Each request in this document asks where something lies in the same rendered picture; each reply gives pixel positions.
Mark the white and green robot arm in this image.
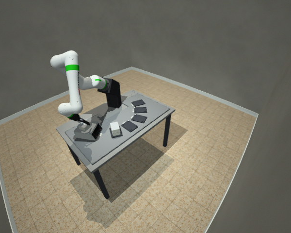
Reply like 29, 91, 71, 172
50, 50, 110, 120

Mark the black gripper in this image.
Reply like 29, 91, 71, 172
74, 115, 91, 127

